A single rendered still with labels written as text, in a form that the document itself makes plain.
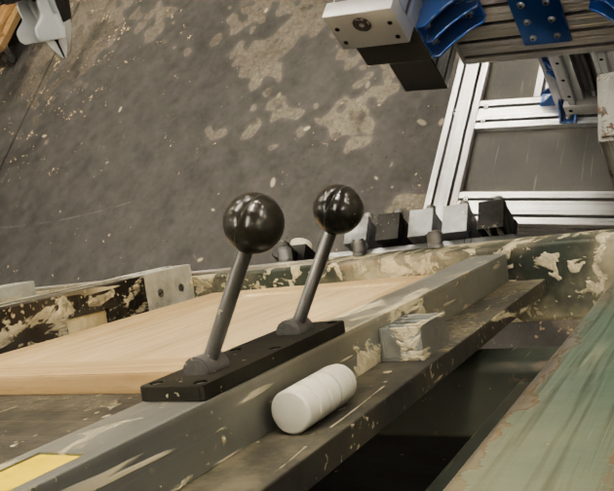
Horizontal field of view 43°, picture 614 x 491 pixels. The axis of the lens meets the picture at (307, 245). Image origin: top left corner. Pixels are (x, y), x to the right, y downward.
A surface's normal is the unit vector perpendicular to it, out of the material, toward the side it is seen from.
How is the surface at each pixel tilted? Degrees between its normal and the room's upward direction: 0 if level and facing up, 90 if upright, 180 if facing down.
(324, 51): 0
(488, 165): 0
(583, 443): 57
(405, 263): 33
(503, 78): 0
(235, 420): 90
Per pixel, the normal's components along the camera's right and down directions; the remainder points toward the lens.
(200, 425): 0.87, -0.10
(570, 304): -0.47, 0.11
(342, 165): -0.47, -0.45
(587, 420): -0.14, -0.99
